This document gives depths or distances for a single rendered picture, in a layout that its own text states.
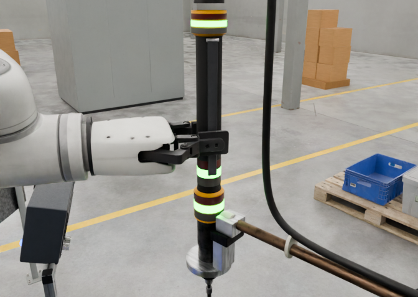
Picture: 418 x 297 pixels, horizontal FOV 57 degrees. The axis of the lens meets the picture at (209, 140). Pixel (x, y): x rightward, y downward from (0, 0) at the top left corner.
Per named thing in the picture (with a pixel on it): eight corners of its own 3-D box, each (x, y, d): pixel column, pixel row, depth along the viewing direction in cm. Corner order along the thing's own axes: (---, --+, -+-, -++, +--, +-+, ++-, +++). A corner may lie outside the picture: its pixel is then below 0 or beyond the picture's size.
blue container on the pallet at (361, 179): (414, 186, 363) (418, 164, 355) (383, 207, 326) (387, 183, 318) (373, 172, 392) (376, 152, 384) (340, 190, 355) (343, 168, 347)
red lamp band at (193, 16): (234, 18, 47) (234, 12, 46) (210, 20, 44) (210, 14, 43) (207, 17, 49) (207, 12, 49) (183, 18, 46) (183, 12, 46)
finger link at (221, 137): (176, 155, 49) (227, 152, 51) (181, 165, 46) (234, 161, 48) (176, 132, 48) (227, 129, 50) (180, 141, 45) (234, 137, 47)
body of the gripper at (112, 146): (87, 159, 54) (167, 152, 56) (82, 192, 45) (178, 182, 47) (81, 107, 51) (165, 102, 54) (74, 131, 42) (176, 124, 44)
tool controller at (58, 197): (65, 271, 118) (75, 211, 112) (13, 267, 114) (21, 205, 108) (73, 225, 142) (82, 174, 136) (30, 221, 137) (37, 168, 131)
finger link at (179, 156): (122, 152, 48) (158, 142, 51) (160, 172, 42) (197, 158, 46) (121, 144, 47) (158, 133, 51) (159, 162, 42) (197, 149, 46)
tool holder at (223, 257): (252, 267, 58) (254, 210, 54) (221, 292, 53) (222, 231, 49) (207, 243, 63) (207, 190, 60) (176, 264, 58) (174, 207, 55)
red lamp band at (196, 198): (230, 197, 55) (230, 189, 55) (210, 208, 52) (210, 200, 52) (208, 187, 58) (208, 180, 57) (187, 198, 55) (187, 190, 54)
